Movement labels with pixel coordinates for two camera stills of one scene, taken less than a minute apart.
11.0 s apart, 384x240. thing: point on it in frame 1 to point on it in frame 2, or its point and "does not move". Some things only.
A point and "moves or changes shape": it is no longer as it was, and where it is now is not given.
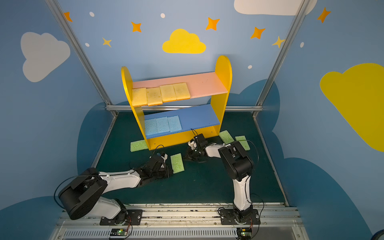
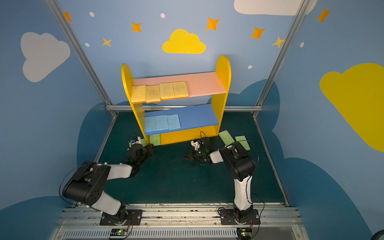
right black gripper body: x=194 y=153 does not move
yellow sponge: x=139 y=96 moves or changes shape
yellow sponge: x=168 y=93 does not move
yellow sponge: x=181 y=91 does not move
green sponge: x=177 y=163 to x=155 y=139
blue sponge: x=162 y=125 does not move
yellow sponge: x=154 y=96 moves or changes shape
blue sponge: x=151 y=127 does not move
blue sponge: x=174 y=123 does not move
